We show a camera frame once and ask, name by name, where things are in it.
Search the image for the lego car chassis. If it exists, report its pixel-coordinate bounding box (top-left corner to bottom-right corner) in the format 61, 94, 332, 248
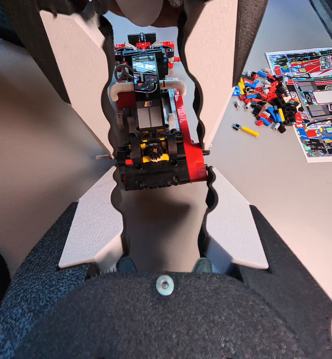
96, 32, 211, 192

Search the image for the holographic sticker sheet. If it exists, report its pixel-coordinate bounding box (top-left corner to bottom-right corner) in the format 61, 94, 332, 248
265, 46, 332, 163

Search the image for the person's left hand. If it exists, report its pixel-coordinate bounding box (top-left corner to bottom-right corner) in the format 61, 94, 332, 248
109, 0, 188, 28

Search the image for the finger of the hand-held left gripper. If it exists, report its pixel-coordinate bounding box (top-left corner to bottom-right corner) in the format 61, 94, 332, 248
39, 10, 122, 158
177, 0, 238, 148

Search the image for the pile of mixed lego pieces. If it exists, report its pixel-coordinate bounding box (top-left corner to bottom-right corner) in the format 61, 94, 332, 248
233, 67, 302, 134

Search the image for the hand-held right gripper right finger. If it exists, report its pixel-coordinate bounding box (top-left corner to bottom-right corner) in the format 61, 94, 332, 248
198, 166, 269, 275

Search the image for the yellow lego axle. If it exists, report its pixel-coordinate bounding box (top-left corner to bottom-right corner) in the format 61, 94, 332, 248
232, 123, 259, 137

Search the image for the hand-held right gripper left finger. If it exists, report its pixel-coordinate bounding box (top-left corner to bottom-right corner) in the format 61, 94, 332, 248
58, 166, 131, 275

